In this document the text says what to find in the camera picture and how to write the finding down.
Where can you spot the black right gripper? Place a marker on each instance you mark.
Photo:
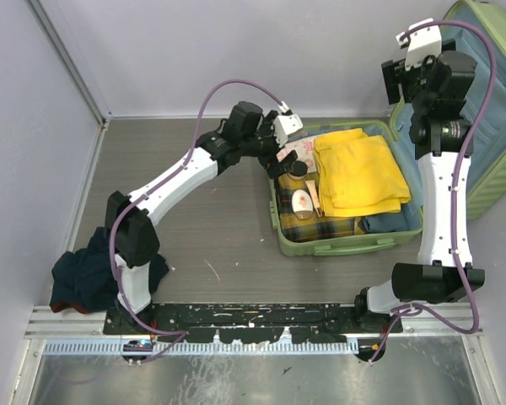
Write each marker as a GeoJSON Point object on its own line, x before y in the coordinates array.
{"type": "Point", "coordinates": [395, 72]}

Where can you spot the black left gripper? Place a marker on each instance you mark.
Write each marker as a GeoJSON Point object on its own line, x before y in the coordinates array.
{"type": "Point", "coordinates": [268, 129]}

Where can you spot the cream pink printed garment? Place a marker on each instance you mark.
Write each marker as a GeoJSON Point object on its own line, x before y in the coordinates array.
{"type": "Point", "coordinates": [304, 149]}

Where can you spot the tan wooden block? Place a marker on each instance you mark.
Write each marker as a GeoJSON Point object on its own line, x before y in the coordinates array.
{"type": "Point", "coordinates": [314, 197]}

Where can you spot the white oval soap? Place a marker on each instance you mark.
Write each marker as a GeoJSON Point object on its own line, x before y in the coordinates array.
{"type": "Point", "coordinates": [301, 202]}

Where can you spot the yellow plaid shirt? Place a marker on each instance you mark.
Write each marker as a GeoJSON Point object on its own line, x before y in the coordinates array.
{"type": "Point", "coordinates": [315, 228]}

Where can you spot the yellow garment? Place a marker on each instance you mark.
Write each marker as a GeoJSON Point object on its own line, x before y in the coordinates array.
{"type": "Point", "coordinates": [358, 175]}

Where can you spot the grey blue garment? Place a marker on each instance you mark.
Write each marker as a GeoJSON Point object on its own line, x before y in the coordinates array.
{"type": "Point", "coordinates": [401, 221]}

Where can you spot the navy blue garment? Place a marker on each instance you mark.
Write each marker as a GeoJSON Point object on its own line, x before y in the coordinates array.
{"type": "Point", "coordinates": [83, 279]}

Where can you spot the black round disc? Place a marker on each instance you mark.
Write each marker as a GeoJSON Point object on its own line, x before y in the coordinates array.
{"type": "Point", "coordinates": [298, 170]}

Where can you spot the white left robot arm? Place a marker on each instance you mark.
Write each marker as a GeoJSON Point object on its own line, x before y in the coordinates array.
{"type": "Point", "coordinates": [131, 219]}

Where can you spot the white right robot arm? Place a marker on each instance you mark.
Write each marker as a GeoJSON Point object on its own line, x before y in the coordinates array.
{"type": "Point", "coordinates": [444, 272]}

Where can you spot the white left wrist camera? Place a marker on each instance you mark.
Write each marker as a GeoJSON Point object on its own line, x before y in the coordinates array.
{"type": "Point", "coordinates": [286, 126]}

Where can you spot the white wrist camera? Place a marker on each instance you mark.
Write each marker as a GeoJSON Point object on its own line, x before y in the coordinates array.
{"type": "Point", "coordinates": [426, 42]}
{"type": "Point", "coordinates": [286, 126]}

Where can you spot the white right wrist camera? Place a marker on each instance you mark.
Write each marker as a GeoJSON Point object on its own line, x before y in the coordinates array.
{"type": "Point", "coordinates": [426, 42]}

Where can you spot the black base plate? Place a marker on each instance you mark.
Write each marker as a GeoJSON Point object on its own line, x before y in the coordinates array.
{"type": "Point", "coordinates": [247, 324]}

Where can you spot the aluminium rail frame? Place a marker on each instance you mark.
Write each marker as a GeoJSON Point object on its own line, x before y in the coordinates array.
{"type": "Point", "coordinates": [69, 332]}

